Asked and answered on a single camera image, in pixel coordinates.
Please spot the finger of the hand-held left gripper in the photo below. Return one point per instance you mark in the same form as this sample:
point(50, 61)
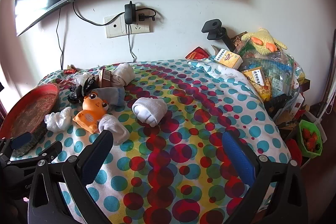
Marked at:
point(51, 150)
point(22, 141)

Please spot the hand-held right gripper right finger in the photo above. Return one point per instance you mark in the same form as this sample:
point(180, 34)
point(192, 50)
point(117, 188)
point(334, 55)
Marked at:
point(239, 158)

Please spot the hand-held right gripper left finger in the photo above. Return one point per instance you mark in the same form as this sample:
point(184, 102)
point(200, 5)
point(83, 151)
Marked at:
point(94, 161)

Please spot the round red tray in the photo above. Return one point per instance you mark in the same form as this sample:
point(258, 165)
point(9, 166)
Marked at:
point(31, 108)

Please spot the white plastic-wrapped bundle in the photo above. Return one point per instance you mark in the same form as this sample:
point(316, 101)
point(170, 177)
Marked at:
point(115, 125)

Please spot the orange animal toy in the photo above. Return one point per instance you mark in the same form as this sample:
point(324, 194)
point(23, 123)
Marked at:
point(90, 108)

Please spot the black plastic bag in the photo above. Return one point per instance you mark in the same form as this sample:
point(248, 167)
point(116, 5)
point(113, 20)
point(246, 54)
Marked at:
point(78, 91)

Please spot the light blue sock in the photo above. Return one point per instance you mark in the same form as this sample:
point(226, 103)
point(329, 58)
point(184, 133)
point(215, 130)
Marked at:
point(113, 95)

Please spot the large white sock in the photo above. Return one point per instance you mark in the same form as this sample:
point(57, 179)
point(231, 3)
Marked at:
point(148, 108)

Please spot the white plastic bag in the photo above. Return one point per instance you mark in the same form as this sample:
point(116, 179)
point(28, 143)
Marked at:
point(80, 78)

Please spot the small brown red box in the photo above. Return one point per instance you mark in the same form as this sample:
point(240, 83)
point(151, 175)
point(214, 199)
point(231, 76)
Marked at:
point(105, 78)

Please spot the cream sock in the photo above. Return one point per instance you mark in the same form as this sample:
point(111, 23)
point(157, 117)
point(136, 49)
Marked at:
point(123, 73)

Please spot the black webcam on arm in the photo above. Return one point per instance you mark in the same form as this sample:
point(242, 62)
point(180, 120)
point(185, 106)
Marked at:
point(212, 27)

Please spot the red cloth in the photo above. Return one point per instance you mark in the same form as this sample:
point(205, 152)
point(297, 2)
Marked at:
point(294, 150)

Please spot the polka-dot cloth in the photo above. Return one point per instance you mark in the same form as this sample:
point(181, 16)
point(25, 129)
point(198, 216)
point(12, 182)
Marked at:
point(183, 121)

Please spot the black plastic object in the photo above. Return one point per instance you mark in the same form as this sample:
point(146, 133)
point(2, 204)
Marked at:
point(278, 103)

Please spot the green plastic basket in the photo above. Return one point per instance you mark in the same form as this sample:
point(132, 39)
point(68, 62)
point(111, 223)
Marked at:
point(311, 154)

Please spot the pile of strawberries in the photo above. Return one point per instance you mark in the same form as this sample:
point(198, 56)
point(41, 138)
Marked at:
point(311, 138)

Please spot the red candy wrapper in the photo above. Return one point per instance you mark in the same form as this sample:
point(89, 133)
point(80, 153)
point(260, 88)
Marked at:
point(69, 71)

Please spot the orange yellow medicine box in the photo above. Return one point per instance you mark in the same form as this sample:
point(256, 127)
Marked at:
point(256, 77)

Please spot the clear plastic bag of goods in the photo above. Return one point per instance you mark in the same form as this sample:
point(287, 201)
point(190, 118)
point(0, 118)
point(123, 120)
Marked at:
point(281, 69)

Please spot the white yellow medicine box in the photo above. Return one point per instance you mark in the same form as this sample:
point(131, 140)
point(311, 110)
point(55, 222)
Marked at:
point(228, 58)

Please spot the red snack packet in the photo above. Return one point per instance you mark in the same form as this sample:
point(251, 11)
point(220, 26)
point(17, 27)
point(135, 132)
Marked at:
point(197, 54)

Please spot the brown patterned packet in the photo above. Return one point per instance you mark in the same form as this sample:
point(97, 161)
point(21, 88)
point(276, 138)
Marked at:
point(237, 41)

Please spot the yellow crochet duck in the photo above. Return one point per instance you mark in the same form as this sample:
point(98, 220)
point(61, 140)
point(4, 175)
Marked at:
point(262, 43)

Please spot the black power adapter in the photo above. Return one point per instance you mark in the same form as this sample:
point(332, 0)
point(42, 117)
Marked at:
point(129, 14)

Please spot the white antenna wall plate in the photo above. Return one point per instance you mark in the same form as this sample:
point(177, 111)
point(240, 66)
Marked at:
point(114, 26)

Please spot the white power wall socket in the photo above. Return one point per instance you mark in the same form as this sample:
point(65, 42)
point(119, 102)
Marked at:
point(141, 26)

